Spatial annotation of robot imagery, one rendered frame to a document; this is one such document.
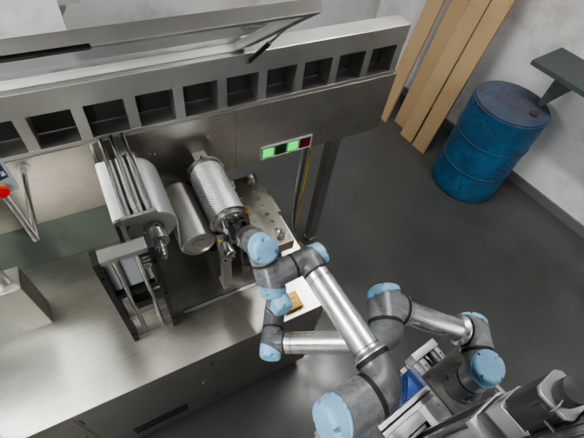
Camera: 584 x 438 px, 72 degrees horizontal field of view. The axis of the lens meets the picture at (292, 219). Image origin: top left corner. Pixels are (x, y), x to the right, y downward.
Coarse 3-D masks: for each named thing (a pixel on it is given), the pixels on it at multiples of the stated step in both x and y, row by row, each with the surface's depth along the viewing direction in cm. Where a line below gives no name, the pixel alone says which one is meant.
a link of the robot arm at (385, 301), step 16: (384, 288) 136; (368, 304) 137; (384, 304) 132; (400, 304) 134; (416, 304) 141; (368, 320) 134; (400, 320) 131; (416, 320) 138; (432, 320) 140; (448, 320) 144; (464, 320) 148; (480, 320) 150; (448, 336) 145; (464, 336) 145; (480, 336) 146
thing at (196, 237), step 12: (168, 192) 147; (180, 192) 146; (192, 192) 150; (180, 204) 143; (192, 204) 144; (180, 216) 141; (192, 216) 140; (204, 216) 145; (180, 228) 139; (192, 228) 138; (204, 228) 139; (192, 240) 138; (204, 240) 141; (192, 252) 143
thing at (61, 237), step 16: (96, 208) 151; (48, 224) 146; (64, 224) 149; (80, 224) 153; (96, 224) 157; (112, 224) 161; (0, 240) 141; (16, 240) 144; (48, 240) 151; (64, 240) 155; (80, 240) 159; (96, 240) 164; (112, 240) 168; (0, 256) 147; (16, 256) 150; (32, 256) 154; (48, 256) 158; (64, 256) 162
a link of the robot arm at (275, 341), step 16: (384, 320) 129; (272, 336) 136; (288, 336) 135; (304, 336) 134; (320, 336) 133; (336, 336) 131; (384, 336) 127; (400, 336) 129; (272, 352) 133; (288, 352) 135; (304, 352) 134; (320, 352) 132; (336, 352) 131
